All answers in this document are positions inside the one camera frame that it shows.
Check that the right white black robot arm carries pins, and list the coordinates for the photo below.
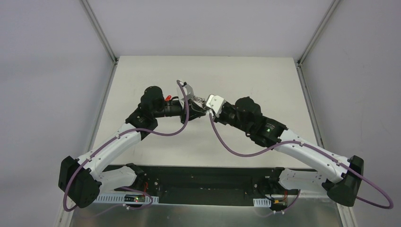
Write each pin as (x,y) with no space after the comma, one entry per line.
(338,176)

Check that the controller circuit board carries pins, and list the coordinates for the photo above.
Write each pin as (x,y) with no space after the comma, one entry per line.
(277,205)
(132,198)

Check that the right white slotted cable duct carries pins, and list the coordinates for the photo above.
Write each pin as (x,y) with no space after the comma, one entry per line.
(262,203)

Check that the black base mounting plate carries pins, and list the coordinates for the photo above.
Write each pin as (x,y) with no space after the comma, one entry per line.
(220,186)

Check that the large metal disc keyring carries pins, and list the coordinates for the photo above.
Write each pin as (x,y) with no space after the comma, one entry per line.
(201,101)

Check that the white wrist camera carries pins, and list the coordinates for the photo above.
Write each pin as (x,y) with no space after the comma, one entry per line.
(184,90)
(215,104)

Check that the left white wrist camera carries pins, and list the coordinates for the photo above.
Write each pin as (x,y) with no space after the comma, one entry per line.
(184,90)

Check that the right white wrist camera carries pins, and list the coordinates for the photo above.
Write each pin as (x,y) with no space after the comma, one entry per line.
(215,104)

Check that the left controller circuit board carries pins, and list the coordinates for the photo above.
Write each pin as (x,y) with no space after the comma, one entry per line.
(132,198)

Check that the left aluminium frame post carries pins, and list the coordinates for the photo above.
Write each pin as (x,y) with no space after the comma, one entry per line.
(98,30)

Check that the right controller circuit board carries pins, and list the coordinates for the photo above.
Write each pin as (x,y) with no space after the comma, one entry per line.
(277,205)

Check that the right aluminium frame post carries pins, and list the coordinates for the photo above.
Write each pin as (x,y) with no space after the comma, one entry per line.
(319,31)

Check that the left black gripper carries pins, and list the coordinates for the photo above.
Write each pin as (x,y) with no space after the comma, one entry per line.
(185,110)

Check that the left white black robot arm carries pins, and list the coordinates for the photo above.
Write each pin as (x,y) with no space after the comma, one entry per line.
(82,179)

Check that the aluminium frame post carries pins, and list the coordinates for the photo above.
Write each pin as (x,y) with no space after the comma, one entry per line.
(319,31)
(98,30)

